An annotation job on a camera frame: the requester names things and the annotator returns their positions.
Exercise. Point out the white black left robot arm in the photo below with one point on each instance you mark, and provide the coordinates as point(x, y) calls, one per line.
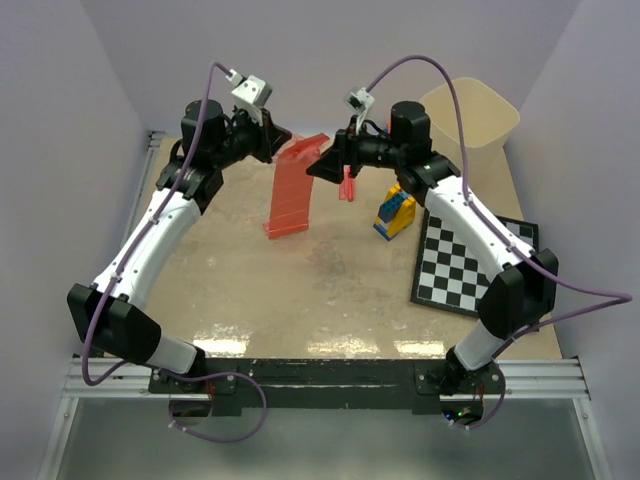
point(109, 314)

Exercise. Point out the aluminium frame rail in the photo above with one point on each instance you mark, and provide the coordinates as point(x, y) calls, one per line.
point(337, 291)

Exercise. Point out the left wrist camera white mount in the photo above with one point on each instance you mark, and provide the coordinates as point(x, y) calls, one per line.
point(250, 93)

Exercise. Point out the black white checkerboard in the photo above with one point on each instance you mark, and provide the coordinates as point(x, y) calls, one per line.
point(446, 274)

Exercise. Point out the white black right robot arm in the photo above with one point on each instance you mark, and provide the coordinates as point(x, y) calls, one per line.
point(521, 290)

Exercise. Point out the cream plastic trash bin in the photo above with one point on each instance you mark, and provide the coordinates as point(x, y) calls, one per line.
point(488, 120)

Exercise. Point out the red plastic trash bag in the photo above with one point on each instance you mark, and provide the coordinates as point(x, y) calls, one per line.
point(292, 187)

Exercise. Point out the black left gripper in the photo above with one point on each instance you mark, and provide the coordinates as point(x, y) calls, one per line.
point(270, 136)

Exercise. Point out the yellow blue toy block stack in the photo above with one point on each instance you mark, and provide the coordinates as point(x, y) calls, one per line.
point(395, 214)

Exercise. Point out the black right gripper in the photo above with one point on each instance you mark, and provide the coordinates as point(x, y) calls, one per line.
point(330, 165)

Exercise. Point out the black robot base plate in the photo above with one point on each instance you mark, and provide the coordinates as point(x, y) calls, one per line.
point(422, 387)

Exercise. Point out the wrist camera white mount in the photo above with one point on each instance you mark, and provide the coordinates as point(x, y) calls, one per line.
point(360, 101)
point(250, 93)

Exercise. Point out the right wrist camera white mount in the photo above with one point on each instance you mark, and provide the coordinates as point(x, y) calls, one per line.
point(360, 101)

